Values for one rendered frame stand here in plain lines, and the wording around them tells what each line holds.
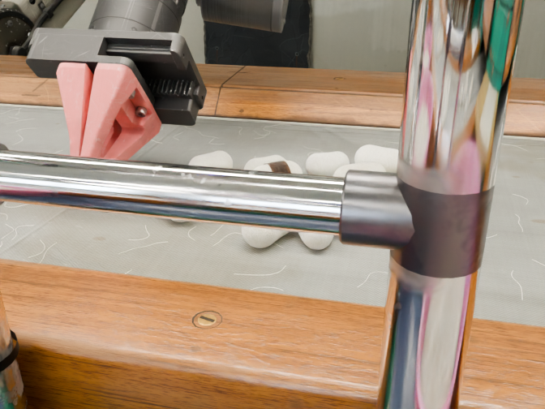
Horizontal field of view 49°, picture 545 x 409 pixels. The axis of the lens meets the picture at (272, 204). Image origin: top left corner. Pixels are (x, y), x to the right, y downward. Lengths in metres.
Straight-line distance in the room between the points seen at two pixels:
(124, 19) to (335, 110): 0.22
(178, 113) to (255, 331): 0.21
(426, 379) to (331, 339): 0.07
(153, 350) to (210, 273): 0.10
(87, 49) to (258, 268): 0.17
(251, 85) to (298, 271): 0.29
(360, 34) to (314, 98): 1.92
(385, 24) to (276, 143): 1.99
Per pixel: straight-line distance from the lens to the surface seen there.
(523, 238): 0.37
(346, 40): 2.48
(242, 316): 0.24
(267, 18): 0.43
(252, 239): 0.33
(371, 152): 0.43
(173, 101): 0.41
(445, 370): 0.17
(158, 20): 0.41
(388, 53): 2.48
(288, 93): 0.56
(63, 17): 1.08
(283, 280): 0.31
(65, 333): 0.25
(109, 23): 0.41
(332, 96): 0.55
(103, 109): 0.37
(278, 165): 0.39
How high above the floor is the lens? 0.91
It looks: 26 degrees down
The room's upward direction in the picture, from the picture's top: 1 degrees counter-clockwise
